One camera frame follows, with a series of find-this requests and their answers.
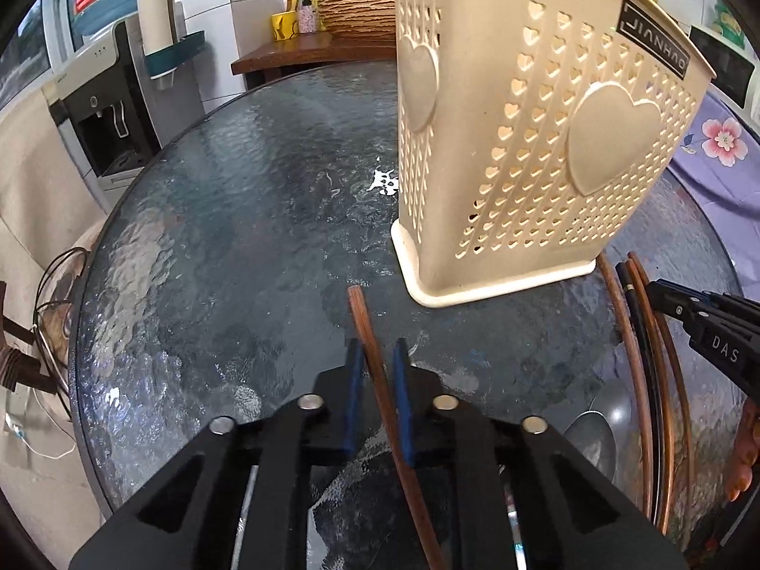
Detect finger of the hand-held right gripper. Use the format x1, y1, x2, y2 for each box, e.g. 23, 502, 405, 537
703, 291, 760, 339
646, 279, 760, 396

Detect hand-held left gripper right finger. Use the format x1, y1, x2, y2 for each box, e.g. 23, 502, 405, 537
392, 337, 690, 570

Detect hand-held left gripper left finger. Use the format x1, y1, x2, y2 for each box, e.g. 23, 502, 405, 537
70, 337, 366, 570

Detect metal spoon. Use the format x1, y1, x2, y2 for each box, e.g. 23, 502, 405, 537
585, 381, 635, 446
564, 411, 618, 491

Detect beige plastic utensil holder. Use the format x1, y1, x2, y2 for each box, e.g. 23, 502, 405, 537
390, 0, 717, 308

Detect person's right hand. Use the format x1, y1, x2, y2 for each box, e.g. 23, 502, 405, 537
727, 398, 760, 503

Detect purple floral cloth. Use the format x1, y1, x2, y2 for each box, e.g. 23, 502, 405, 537
671, 89, 760, 280

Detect white microwave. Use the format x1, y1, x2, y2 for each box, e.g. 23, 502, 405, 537
689, 24, 760, 111

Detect stacked green cups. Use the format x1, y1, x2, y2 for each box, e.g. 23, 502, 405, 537
712, 0, 746, 42

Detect dark wooden piece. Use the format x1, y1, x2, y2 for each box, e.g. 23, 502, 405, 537
0, 282, 51, 393

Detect wooden side table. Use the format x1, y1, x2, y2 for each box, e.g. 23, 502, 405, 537
230, 31, 398, 91

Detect yellow mug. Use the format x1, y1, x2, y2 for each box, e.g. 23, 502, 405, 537
272, 10, 301, 41

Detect wicker wash basin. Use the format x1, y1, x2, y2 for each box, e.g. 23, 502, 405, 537
316, 0, 398, 39

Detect beige cloth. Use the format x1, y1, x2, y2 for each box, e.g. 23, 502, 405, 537
0, 92, 111, 310

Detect teal cup holder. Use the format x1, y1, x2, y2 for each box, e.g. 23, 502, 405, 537
144, 29, 209, 83

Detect white water dispenser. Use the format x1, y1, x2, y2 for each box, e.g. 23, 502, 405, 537
43, 17, 206, 215

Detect beige paper cup stack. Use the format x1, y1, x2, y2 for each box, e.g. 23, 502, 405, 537
138, 0, 177, 51

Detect window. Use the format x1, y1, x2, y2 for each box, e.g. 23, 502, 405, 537
0, 0, 75, 111

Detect tangled dark cables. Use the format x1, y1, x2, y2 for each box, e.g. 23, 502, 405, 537
32, 246, 90, 393

